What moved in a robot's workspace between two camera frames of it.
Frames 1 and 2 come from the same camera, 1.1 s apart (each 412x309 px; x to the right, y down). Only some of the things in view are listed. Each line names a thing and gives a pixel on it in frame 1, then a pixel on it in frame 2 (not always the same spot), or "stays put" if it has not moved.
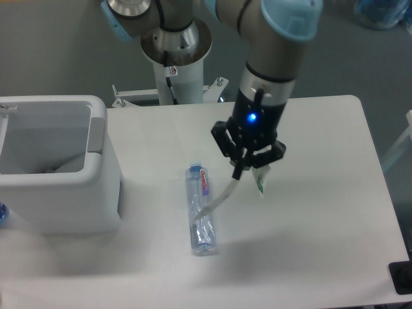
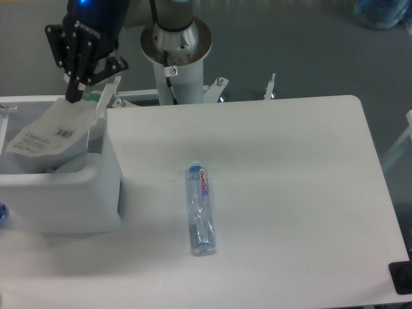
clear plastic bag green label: x=261 y=174 → x=62 y=127
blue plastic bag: x=381 y=15 stays put
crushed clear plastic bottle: x=201 y=230 stays put
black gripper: x=256 y=123 → x=98 y=23
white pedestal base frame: x=212 y=94 stays put
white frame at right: x=387 y=158 stays put
